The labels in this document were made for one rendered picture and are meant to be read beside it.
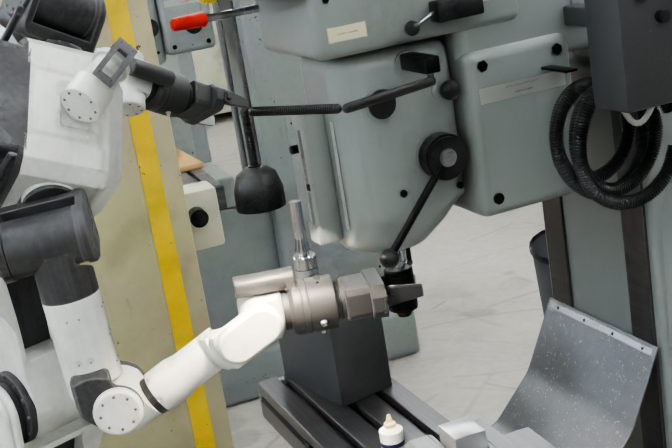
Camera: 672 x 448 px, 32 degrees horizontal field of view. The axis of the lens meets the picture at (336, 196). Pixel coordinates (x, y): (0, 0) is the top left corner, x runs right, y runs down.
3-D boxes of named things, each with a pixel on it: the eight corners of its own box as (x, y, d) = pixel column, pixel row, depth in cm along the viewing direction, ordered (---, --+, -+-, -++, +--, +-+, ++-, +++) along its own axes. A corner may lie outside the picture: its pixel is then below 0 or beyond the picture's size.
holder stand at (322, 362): (342, 408, 226) (325, 310, 221) (284, 377, 244) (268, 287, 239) (393, 386, 232) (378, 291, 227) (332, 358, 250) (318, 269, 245)
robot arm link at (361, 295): (384, 276, 182) (308, 290, 181) (393, 334, 185) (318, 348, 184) (371, 253, 194) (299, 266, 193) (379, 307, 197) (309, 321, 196)
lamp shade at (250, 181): (226, 214, 168) (219, 172, 167) (255, 198, 174) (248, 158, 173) (267, 215, 165) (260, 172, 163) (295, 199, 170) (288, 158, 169)
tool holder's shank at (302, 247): (301, 251, 238) (292, 198, 235) (314, 252, 236) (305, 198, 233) (292, 257, 235) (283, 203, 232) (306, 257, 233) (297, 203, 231)
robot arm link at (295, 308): (317, 340, 185) (245, 354, 184) (309, 316, 196) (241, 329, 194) (306, 273, 182) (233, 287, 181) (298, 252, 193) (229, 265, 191)
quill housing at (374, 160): (369, 270, 175) (336, 58, 167) (317, 240, 194) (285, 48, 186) (480, 238, 182) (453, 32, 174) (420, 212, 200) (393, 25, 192)
